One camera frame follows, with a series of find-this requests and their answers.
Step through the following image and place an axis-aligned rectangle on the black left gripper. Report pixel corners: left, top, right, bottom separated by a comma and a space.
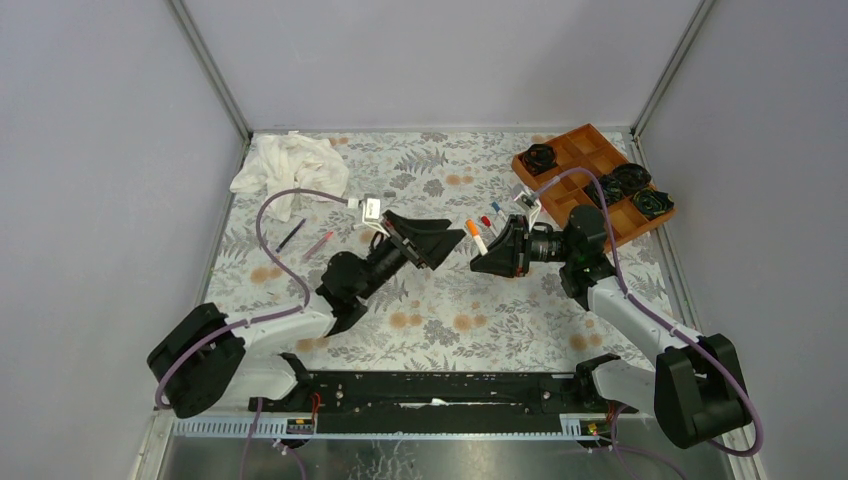
357, 213, 464, 303

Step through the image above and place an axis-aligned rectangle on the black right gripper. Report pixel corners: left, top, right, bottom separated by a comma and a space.
470, 214, 577, 278

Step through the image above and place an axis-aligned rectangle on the white pen red tip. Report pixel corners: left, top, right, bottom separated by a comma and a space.
481, 216, 497, 234
465, 219, 488, 256

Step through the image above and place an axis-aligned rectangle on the white pen blue tip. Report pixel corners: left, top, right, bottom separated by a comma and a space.
491, 202, 508, 222

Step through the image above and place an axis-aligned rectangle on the pink pen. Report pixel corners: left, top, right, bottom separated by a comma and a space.
302, 231, 334, 261

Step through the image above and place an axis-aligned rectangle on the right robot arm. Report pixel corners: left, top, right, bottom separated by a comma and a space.
470, 205, 761, 448

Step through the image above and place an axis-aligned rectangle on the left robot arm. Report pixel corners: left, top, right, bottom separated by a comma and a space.
147, 211, 465, 418

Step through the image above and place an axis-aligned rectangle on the black pen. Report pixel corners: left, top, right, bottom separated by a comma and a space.
274, 218, 306, 254

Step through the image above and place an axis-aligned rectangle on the floral patterned mat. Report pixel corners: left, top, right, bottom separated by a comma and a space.
206, 132, 649, 372

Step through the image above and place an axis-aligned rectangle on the orange compartment tray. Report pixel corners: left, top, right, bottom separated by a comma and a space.
511, 124, 676, 245

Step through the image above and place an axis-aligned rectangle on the white crumpled cloth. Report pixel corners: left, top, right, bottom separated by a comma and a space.
229, 132, 350, 204

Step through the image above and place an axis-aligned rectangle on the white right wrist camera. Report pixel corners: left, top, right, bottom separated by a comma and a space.
511, 184, 542, 227

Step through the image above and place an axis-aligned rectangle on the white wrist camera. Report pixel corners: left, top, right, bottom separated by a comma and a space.
347, 196, 388, 235
511, 184, 542, 227

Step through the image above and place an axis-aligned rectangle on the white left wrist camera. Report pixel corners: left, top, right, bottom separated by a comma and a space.
347, 196, 388, 235

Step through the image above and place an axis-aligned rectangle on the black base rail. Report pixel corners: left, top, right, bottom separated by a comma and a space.
248, 370, 609, 436

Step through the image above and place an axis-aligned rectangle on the black green cable coil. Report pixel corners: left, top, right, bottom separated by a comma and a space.
630, 187, 676, 220

